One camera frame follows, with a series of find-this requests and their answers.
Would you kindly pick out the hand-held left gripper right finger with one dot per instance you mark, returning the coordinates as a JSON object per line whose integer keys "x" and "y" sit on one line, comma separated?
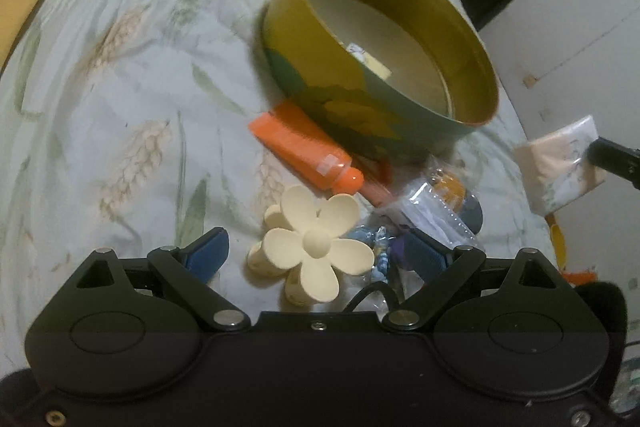
{"x": 425, "y": 258}

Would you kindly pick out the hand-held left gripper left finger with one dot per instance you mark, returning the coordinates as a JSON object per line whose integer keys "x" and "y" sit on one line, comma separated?
{"x": 207, "y": 253}

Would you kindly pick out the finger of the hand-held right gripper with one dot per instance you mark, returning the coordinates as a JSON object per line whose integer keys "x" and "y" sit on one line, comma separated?
{"x": 617, "y": 159}

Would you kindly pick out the clear plastic case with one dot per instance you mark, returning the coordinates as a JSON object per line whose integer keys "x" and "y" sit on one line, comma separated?
{"x": 430, "y": 212}

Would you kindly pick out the clear bag of candies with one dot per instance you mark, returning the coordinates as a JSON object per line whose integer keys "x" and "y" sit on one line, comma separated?
{"x": 372, "y": 244}

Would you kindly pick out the soft tissue pack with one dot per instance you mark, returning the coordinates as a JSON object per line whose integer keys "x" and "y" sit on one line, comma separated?
{"x": 555, "y": 167}

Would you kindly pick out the cream flower hair claw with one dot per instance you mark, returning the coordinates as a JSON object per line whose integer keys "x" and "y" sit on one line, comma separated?
{"x": 315, "y": 247}

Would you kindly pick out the orange squeeze tube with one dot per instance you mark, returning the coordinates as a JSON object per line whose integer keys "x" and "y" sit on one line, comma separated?
{"x": 300, "y": 142}

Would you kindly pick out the round yellow green tin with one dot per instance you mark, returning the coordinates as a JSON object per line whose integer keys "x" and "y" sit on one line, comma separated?
{"x": 350, "y": 107}

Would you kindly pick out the yellow plastic object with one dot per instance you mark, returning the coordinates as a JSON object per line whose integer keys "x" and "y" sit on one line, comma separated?
{"x": 557, "y": 239}

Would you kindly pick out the floral bedsheet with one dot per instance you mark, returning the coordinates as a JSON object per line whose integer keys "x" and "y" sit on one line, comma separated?
{"x": 125, "y": 107}

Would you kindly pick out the small yellow white packet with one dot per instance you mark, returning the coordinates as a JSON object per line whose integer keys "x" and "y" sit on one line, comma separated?
{"x": 372, "y": 61}

